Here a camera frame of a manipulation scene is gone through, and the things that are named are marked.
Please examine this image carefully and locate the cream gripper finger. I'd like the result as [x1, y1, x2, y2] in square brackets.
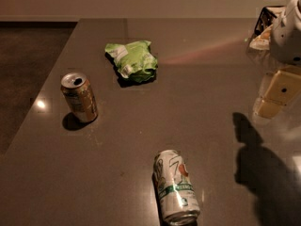
[253, 65, 301, 119]

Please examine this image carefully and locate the orange soda can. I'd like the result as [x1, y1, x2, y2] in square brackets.
[61, 73, 98, 123]

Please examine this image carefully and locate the white green 7up can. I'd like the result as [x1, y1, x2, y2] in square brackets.
[153, 150, 200, 226]

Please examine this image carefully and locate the green chip bag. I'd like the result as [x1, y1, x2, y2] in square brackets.
[104, 40, 158, 83]

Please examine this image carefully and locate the black wire basket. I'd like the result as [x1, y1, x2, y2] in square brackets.
[249, 6, 286, 51]

